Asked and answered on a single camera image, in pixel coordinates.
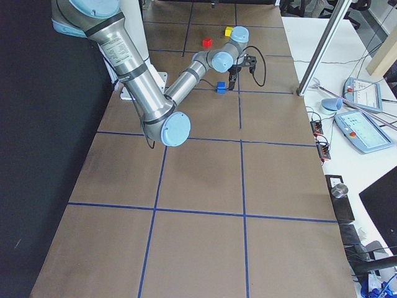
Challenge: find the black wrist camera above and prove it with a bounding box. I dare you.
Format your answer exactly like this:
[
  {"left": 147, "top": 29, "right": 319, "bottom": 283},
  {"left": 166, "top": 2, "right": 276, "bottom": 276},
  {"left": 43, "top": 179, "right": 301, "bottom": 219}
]
[{"left": 241, "top": 55, "right": 257, "bottom": 75}]

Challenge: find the blue cube block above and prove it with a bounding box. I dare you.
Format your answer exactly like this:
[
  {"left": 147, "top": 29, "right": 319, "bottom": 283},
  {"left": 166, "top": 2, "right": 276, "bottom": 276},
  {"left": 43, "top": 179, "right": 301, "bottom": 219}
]
[{"left": 216, "top": 81, "right": 228, "bottom": 94}]

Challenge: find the mint bowl with blue cup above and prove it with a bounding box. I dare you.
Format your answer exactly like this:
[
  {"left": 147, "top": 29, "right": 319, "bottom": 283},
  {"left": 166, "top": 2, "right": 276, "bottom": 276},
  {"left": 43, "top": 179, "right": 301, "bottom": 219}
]
[{"left": 320, "top": 97, "right": 343, "bottom": 115}]

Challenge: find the long reacher grabber stick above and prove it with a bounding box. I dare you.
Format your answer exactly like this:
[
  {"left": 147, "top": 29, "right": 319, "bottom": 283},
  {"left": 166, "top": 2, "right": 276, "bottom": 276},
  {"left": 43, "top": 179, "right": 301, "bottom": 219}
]
[{"left": 309, "top": 78, "right": 396, "bottom": 130}]

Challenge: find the far blue teach pendant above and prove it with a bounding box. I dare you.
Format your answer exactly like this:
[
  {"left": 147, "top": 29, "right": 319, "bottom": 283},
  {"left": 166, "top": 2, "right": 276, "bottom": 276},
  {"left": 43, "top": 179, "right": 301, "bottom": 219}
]
[{"left": 343, "top": 78, "right": 383, "bottom": 112}]

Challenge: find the black power strip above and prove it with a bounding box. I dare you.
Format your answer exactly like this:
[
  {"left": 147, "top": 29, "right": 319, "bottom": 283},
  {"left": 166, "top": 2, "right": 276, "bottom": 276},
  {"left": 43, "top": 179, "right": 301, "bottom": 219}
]
[{"left": 310, "top": 120, "right": 331, "bottom": 163}]

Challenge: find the small metal cup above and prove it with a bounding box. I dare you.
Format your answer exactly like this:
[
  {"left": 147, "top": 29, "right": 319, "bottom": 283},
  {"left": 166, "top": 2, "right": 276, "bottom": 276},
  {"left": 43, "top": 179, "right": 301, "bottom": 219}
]
[{"left": 331, "top": 183, "right": 349, "bottom": 199}]

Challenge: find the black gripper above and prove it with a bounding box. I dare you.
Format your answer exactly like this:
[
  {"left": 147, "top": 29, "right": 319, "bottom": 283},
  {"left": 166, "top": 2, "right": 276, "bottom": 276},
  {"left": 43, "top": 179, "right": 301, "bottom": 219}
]
[{"left": 228, "top": 66, "right": 239, "bottom": 91}]

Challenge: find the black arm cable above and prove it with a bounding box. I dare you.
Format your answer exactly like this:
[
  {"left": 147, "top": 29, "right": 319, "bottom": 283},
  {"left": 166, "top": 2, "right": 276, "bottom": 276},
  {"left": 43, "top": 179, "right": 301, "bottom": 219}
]
[{"left": 198, "top": 45, "right": 266, "bottom": 91}]

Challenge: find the yellow cube block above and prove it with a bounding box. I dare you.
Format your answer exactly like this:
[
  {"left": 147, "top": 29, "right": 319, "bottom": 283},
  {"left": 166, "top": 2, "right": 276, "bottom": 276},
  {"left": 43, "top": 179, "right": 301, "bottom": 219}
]
[{"left": 224, "top": 26, "right": 234, "bottom": 37}]

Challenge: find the blue teach pendant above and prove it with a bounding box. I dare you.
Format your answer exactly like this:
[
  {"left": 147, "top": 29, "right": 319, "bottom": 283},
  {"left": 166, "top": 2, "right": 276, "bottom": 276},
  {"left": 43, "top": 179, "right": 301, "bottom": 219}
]
[
  {"left": 343, "top": 78, "right": 383, "bottom": 112},
  {"left": 334, "top": 111, "right": 394, "bottom": 153}
]

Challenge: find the red cube block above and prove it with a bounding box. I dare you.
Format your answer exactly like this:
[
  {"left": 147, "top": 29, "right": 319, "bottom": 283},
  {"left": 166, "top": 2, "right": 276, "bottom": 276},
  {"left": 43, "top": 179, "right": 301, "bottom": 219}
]
[{"left": 202, "top": 38, "right": 213, "bottom": 49}]

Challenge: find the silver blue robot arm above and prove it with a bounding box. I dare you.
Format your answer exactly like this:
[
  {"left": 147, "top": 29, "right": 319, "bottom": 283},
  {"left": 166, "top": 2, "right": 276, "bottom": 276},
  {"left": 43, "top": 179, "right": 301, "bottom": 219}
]
[{"left": 51, "top": 0, "right": 249, "bottom": 147}]

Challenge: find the aluminium frame post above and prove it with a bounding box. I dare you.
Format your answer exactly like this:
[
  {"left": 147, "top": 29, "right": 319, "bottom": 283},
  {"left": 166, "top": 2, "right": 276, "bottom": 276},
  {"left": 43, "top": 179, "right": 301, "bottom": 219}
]
[{"left": 297, "top": 0, "right": 352, "bottom": 96}]

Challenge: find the near blue teach pendant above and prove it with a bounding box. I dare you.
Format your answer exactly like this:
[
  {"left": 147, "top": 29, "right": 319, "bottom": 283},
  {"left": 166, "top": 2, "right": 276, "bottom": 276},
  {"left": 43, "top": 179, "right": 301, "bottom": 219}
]
[{"left": 334, "top": 111, "right": 394, "bottom": 153}]

